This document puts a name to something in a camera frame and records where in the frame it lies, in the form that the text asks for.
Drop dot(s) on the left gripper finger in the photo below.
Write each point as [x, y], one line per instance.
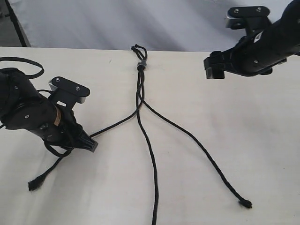
[82, 140]

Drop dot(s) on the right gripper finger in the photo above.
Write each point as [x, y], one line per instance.
[215, 74]
[217, 59]

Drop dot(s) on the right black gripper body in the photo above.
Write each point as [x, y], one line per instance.
[258, 54]

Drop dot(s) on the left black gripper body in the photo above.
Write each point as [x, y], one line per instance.
[56, 125]

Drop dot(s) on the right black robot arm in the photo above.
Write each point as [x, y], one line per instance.
[264, 45]

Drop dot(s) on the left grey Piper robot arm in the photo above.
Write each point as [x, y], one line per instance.
[18, 101]

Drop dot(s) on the grey backdrop cloth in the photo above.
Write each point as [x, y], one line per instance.
[158, 25]

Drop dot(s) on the black stand pole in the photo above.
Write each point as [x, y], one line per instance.
[15, 23]

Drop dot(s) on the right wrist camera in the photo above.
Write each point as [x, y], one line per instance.
[250, 18]

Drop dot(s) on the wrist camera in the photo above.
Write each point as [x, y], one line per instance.
[67, 92]
[250, 18]

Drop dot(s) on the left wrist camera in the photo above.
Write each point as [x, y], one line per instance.
[67, 92]

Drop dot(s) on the grey cable clamp band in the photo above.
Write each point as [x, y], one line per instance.
[141, 65]

